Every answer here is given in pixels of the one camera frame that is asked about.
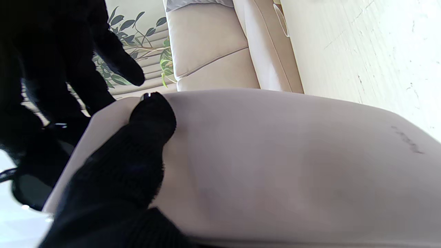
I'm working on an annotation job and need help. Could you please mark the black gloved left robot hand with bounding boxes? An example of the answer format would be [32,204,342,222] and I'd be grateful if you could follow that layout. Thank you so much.
[0,0,202,248]

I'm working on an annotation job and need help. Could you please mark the tall green leafy houseplant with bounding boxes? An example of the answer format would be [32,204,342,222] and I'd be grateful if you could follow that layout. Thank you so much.
[90,6,178,89]

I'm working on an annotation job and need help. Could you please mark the beige fabric sofa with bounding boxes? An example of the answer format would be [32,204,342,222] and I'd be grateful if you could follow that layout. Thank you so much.
[165,0,304,94]

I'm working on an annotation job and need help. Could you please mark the dark thin-framed sunglasses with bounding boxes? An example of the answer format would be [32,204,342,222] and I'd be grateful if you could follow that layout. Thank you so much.
[0,138,75,211]

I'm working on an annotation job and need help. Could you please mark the beige soft glasses pouch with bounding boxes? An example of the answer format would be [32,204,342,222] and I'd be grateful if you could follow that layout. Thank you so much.
[42,89,441,248]

